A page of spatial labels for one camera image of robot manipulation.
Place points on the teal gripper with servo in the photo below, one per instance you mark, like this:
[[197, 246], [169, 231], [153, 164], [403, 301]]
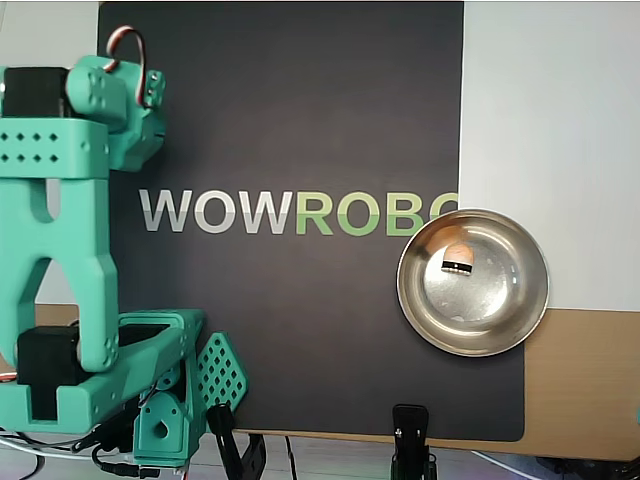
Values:
[[157, 84]]

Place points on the wooden ball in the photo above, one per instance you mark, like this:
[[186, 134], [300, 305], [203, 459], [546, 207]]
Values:
[[459, 252]]

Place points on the teal 3D-printed robot arm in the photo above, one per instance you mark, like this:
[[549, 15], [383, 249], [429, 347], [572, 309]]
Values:
[[75, 250]]

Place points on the stainless steel bowl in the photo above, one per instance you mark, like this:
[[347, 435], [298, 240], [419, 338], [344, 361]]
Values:
[[475, 320]]

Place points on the black WOWROBO printed mat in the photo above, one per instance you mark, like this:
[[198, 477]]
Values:
[[300, 75]]

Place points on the black table clamp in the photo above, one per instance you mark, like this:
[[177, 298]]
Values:
[[222, 430]]

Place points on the white table sheet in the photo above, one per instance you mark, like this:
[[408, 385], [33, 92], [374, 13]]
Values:
[[550, 125]]

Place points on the black camera stand with springs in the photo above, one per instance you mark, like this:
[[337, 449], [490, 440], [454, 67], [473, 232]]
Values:
[[410, 425]]

